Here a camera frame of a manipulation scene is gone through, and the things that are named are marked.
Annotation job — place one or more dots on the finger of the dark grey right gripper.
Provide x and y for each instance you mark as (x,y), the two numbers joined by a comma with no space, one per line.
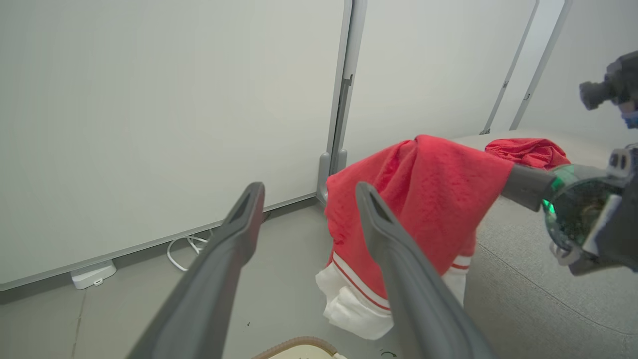
(413,289)

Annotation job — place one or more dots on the gripper with green band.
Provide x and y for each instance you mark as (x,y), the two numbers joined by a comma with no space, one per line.
(593,219)

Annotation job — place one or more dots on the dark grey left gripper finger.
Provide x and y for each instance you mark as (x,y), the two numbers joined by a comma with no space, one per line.
(209,279)

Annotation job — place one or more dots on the red garment with white hem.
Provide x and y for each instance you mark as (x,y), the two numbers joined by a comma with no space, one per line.
(438,199)

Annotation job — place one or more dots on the light grey fabric sofa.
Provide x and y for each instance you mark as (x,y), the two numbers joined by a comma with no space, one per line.
(538,299)

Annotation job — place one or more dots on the plain red garment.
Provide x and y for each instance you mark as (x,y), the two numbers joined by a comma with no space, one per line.
(531,152)

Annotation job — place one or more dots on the pink woven laundry basket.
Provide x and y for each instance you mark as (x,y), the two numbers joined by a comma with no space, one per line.
(299,351)

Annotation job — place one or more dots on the small white plastic box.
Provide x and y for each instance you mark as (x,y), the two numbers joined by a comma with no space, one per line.
(92,275)

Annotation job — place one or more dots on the grey partition foot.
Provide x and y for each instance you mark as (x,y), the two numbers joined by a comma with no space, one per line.
(324,174)

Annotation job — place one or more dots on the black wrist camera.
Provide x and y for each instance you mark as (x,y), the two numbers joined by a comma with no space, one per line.
(615,85)

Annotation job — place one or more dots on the white partition panel grey frame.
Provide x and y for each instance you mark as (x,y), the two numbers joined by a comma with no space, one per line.
(428,70)
(583,45)
(174,124)

